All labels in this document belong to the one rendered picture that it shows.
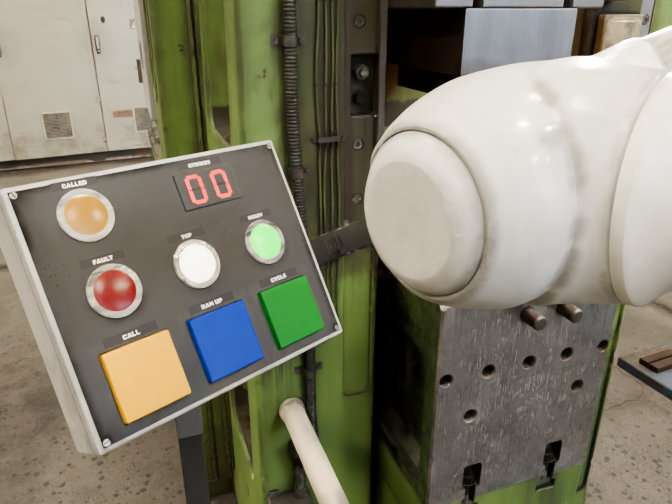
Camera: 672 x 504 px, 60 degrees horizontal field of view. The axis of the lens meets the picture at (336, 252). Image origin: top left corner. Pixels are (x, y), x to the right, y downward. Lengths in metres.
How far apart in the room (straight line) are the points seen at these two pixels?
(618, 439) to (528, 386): 1.16
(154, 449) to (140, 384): 1.51
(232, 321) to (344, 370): 0.55
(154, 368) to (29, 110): 5.45
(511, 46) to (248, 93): 0.41
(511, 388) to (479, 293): 0.91
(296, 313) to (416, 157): 0.53
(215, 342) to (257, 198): 0.20
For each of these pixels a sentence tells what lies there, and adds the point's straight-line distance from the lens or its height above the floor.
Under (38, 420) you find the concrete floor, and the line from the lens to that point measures 2.42.
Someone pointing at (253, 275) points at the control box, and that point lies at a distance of 0.72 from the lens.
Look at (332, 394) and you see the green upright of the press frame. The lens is 1.23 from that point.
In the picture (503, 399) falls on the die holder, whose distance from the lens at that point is 1.15.
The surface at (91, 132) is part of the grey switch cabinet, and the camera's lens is 6.09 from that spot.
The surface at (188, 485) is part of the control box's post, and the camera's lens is 0.95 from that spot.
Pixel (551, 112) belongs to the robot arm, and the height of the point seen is 1.32.
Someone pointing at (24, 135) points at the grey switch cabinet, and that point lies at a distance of 6.06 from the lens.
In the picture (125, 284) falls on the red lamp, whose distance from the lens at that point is 0.65.
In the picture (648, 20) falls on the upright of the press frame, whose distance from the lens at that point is 1.35.
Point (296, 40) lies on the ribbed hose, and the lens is 0.95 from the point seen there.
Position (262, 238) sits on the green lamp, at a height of 1.09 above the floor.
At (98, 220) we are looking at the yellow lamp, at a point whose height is 1.16.
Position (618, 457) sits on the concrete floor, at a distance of 2.23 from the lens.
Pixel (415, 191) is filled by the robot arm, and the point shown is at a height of 1.29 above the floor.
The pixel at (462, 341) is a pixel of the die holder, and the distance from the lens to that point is 1.02.
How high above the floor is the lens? 1.36
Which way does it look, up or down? 23 degrees down
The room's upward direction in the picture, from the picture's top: straight up
